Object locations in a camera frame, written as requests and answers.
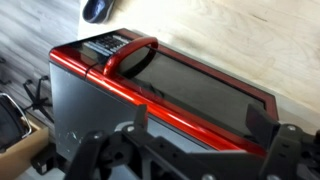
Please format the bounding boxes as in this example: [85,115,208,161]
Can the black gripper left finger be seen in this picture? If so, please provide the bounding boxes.
[134,104,148,130]

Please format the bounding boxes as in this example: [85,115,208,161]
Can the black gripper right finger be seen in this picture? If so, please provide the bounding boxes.
[245,104,282,150]

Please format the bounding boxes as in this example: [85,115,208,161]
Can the red microwave door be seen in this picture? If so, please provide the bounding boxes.
[84,29,278,155]

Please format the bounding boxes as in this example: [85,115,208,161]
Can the red and white microwave body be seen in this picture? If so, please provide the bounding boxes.
[49,28,221,163]

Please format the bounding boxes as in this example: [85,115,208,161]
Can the black office chair base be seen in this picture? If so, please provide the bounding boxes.
[23,75,54,122]

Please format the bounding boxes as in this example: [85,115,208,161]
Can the dark blue sneaker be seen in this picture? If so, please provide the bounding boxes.
[82,0,115,24]

